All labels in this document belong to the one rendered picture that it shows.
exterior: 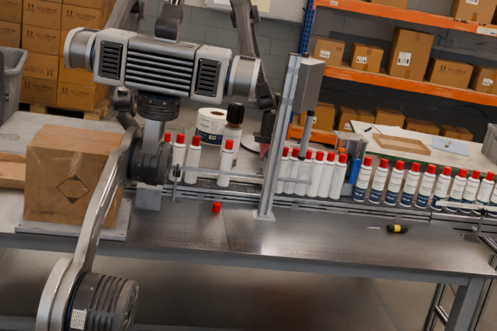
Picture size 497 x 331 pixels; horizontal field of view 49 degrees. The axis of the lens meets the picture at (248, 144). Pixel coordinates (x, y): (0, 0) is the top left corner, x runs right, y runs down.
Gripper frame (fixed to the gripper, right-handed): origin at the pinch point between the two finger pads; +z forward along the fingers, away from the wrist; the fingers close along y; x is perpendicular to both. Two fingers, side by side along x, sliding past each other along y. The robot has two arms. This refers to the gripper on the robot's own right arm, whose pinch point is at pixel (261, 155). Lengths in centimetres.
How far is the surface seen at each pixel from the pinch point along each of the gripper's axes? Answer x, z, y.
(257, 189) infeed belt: 6.1, 13.6, 0.0
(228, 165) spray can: 8.3, 3.7, 14.9
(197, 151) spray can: 9.0, -1.1, 28.7
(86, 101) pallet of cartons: -320, 79, 118
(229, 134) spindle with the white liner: -18.0, -1.9, 13.1
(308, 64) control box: 24, -46, -6
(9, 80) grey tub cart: -182, 32, 154
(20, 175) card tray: 8, 20, 97
